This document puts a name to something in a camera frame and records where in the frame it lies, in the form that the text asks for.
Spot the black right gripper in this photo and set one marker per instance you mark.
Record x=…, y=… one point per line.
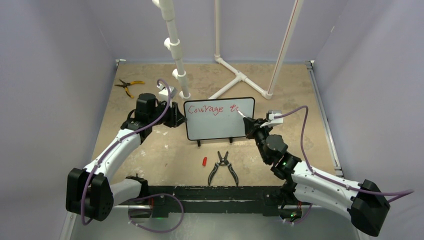
x=252, y=126

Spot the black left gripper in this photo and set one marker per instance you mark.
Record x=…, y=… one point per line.
x=175, y=117

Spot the black framed whiteboard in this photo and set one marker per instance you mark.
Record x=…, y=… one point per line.
x=217, y=118

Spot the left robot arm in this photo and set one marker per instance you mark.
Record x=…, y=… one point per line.
x=88, y=190

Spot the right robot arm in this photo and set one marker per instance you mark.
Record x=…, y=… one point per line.
x=360, y=202

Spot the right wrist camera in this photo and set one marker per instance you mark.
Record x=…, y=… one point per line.
x=273, y=118

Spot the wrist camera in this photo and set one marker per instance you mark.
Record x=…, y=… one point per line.
x=166, y=92
x=273, y=118

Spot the wire whiteboard stand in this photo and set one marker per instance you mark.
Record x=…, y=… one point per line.
x=228, y=140

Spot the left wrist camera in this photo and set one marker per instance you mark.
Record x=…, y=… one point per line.
x=166, y=92

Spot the yellow handled needle-nose pliers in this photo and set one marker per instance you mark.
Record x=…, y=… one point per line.
x=126, y=85

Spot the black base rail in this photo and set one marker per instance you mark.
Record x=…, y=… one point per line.
x=269, y=201

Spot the white PVC pipe frame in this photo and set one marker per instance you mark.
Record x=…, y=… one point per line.
x=173, y=44

